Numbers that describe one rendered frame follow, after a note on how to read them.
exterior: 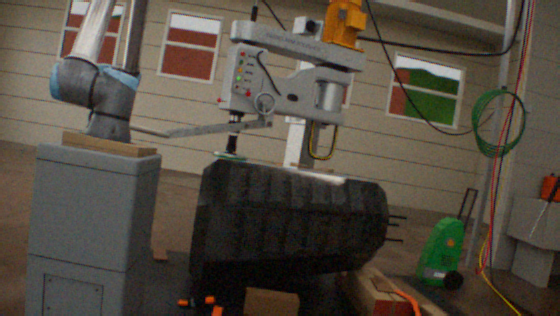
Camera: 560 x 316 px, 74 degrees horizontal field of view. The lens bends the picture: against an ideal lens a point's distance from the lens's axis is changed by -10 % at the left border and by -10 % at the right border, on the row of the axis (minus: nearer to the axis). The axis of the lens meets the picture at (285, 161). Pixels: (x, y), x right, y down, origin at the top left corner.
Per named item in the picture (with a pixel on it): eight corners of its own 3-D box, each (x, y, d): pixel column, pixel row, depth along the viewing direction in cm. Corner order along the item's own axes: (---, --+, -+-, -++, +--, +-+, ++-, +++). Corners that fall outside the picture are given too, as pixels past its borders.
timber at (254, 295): (243, 314, 223) (246, 294, 223) (244, 305, 235) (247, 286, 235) (296, 321, 225) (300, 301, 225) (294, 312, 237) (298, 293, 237)
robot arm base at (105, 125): (117, 141, 151) (122, 116, 151) (74, 131, 153) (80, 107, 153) (137, 144, 170) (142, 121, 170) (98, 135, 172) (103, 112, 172)
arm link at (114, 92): (128, 117, 156) (138, 73, 156) (85, 108, 152) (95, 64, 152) (133, 119, 171) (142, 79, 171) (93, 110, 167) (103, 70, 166)
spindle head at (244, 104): (266, 122, 287) (277, 59, 285) (279, 123, 267) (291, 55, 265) (217, 113, 271) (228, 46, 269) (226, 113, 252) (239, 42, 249)
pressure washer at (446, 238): (448, 279, 364) (468, 187, 359) (461, 292, 329) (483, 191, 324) (412, 273, 366) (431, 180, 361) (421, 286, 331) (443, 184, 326)
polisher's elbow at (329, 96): (311, 109, 301) (315, 83, 300) (336, 114, 305) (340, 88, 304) (317, 108, 283) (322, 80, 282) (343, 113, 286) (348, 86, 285)
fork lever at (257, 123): (264, 125, 285) (263, 118, 284) (275, 127, 268) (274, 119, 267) (163, 137, 257) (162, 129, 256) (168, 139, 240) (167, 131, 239)
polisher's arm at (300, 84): (327, 138, 308) (338, 74, 306) (344, 141, 288) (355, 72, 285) (234, 122, 276) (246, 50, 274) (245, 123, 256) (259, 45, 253)
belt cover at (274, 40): (344, 78, 311) (347, 57, 310) (363, 76, 288) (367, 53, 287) (223, 47, 269) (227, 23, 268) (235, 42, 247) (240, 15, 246)
